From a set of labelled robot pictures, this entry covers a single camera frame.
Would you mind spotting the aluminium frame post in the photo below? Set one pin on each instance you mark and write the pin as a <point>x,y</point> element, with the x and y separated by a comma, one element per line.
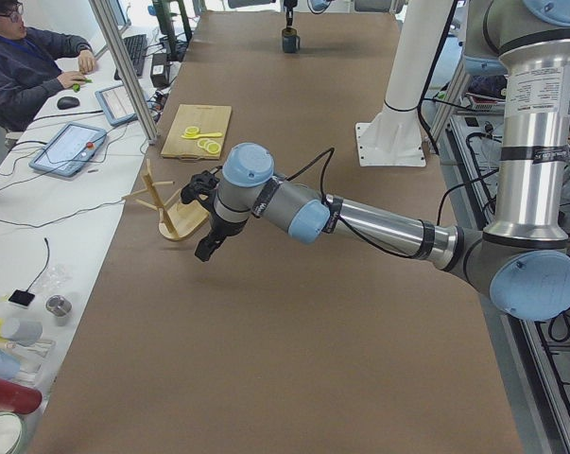
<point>108,26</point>

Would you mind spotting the dark teal mug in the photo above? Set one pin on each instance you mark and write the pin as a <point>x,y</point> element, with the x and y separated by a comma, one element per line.
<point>290,40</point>

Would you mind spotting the wooden cup storage rack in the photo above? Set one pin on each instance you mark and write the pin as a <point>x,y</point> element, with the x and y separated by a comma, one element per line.
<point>176,220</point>

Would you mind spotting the bamboo cutting board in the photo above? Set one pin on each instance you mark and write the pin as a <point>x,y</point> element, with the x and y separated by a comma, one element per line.
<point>209,118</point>

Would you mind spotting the teach pendant tablet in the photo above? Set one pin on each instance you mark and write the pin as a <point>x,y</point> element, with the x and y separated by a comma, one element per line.
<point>116,105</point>
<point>72,148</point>

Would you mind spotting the far teach pendant tablet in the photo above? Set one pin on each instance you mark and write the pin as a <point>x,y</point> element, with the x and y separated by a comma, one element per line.
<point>116,105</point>

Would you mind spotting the red thermos bottle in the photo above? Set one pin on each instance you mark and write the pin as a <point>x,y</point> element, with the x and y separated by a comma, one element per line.
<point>18,398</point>

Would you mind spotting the seated person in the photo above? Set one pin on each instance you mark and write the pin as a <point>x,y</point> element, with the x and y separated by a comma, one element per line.
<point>35,65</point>

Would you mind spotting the black power adapter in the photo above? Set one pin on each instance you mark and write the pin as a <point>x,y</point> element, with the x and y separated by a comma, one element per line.
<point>160,70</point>

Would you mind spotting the lemon slice by knife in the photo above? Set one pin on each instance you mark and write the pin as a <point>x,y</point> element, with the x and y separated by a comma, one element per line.
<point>191,131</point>

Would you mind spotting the near teach pendant tablet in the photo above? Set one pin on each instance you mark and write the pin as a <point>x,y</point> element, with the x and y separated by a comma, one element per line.
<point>72,148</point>

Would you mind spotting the white camera pillar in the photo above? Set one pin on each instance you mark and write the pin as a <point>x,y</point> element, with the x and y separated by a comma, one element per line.
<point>394,136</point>

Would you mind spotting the front lemon slice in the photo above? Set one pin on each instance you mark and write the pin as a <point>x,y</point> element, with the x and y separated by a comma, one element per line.
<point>214,149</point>

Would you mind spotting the small steel cup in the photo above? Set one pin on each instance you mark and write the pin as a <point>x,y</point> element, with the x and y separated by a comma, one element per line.
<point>60,308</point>

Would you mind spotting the grey plastic cup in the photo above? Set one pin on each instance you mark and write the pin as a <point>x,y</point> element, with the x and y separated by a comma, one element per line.
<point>24,332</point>

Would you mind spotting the black keyboard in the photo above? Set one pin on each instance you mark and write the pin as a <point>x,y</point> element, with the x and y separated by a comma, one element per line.
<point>136,46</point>

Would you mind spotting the black computer mouse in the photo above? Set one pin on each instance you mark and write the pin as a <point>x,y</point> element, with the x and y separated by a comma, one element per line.
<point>67,102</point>

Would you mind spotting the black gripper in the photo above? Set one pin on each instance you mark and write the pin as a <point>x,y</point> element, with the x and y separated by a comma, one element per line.
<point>224,227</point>
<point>289,5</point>

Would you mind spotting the white green-rimmed bowl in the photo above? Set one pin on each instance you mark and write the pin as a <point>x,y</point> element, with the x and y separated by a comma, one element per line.
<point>12,433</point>

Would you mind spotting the black square pad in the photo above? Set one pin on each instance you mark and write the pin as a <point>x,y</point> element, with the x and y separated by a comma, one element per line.
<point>21,298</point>

